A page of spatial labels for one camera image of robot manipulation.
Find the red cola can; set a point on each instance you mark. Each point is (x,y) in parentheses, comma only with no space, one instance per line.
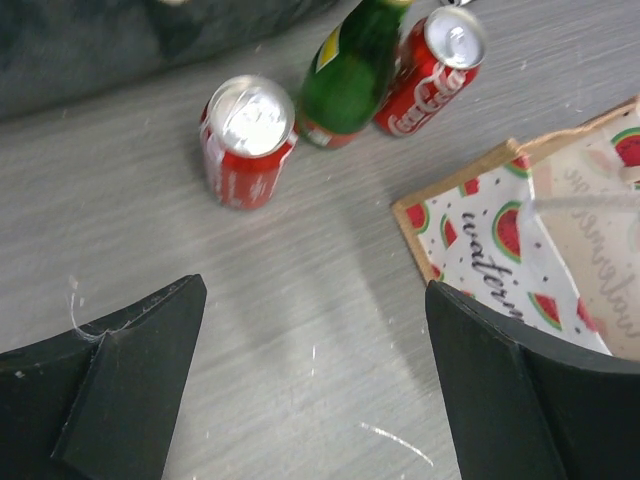
(440,56)
(246,134)

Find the watermelon print canvas bag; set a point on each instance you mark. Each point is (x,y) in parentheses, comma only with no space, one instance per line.
(545,232)

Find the green glass bottle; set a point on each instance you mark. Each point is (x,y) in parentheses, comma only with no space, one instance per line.
(350,74)

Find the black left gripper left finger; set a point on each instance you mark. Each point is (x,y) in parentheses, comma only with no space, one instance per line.
(105,406)

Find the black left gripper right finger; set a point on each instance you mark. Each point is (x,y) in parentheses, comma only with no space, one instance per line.
(523,404)

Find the black floral plush blanket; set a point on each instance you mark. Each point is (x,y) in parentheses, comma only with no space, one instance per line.
(54,52)

